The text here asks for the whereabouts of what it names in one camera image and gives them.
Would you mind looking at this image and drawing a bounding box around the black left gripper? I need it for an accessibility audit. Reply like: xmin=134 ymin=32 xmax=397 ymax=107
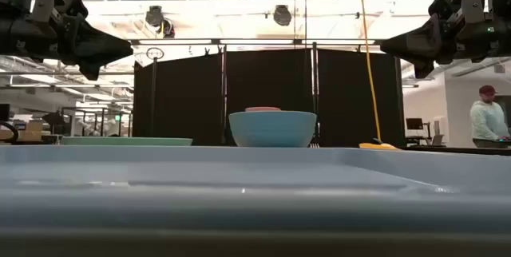
xmin=0 ymin=16 xmax=134 ymax=81

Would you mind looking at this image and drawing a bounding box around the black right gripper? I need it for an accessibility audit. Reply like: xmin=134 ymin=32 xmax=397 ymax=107
xmin=379 ymin=12 xmax=511 ymax=79

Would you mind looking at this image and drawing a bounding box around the teal plate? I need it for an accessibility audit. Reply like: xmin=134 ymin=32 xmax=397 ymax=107
xmin=59 ymin=136 xmax=194 ymax=147

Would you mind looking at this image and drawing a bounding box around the orange cloth napkin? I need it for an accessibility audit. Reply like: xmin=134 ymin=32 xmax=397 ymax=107
xmin=358 ymin=141 xmax=400 ymax=151

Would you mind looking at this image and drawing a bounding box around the blue bowl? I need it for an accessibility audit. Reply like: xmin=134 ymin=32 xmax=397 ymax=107
xmin=228 ymin=110 xmax=318 ymax=148

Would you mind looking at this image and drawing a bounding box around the pink cup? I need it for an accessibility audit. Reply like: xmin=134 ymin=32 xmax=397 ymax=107
xmin=244 ymin=106 xmax=282 ymax=113

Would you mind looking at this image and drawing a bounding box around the blue plastic tray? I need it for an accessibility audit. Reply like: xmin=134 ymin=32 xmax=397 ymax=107
xmin=0 ymin=144 xmax=511 ymax=236

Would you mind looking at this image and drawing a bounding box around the black computer monitor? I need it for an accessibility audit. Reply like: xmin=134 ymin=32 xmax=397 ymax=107
xmin=406 ymin=117 xmax=425 ymax=131

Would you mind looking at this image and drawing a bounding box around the person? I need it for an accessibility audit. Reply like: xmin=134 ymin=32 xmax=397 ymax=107
xmin=469 ymin=85 xmax=511 ymax=149

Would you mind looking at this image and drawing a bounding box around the cardboard box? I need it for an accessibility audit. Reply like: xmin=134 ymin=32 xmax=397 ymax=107
xmin=0 ymin=120 xmax=45 ymax=143

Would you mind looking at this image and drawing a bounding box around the black partition screen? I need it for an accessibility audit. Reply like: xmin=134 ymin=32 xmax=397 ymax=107
xmin=133 ymin=43 xmax=406 ymax=148

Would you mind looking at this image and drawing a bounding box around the yellow hanging cable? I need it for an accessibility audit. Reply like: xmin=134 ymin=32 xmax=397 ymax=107
xmin=358 ymin=0 xmax=384 ymax=142

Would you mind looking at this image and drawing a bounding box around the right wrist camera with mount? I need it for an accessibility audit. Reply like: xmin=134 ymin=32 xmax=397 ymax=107
xmin=428 ymin=0 xmax=486 ymax=25

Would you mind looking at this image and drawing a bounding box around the black ceiling cable reel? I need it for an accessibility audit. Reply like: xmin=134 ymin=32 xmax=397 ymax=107
xmin=273 ymin=4 xmax=293 ymax=27
xmin=145 ymin=5 xmax=176 ymax=39

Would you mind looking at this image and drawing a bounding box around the black aluminium rig frame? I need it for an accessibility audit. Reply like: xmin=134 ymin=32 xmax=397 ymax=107
xmin=129 ymin=38 xmax=384 ymax=47

